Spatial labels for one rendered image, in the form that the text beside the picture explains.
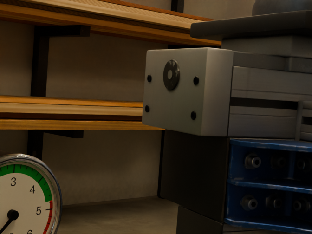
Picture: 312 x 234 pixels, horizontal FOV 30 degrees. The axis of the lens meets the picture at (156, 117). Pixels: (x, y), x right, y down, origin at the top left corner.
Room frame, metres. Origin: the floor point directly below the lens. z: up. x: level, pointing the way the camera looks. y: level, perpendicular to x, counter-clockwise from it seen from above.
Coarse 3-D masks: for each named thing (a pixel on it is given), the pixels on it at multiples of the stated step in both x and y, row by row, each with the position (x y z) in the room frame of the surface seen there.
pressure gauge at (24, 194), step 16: (0, 160) 0.29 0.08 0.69; (16, 160) 0.29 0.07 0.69; (32, 160) 0.30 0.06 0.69; (0, 176) 0.29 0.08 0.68; (16, 176) 0.30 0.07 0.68; (32, 176) 0.30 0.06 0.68; (48, 176) 0.31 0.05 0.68; (0, 192) 0.29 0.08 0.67; (16, 192) 0.30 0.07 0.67; (32, 192) 0.30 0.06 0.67; (48, 192) 0.31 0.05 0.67; (0, 208) 0.29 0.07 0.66; (16, 208) 0.30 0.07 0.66; (32, 208) 0.30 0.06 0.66; (48, 208) 0.31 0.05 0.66; (0, 224) 0.29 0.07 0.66; (16, 224) 0.30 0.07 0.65; (32, 224) 0.30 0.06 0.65; (48, 224) 0.31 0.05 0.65
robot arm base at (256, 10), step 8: (256, 0) 0.73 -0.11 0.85; (264, 0) 0.71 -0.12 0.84; (272, 0) 0.69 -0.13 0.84; (280, 0) 0.68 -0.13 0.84; (288, 0) 0.68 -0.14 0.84; (296, 0) 0.67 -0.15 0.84; (304, 0) 0.67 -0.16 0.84; (256, 8) 0.72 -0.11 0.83; (264, 8) 0.70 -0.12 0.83; (272, 8) 0.69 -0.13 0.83; (280, 8) 0.68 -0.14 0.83; (288, 8) 0.68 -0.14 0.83; (296, 8) 0.67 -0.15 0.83; (304, 8) 0.67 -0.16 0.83
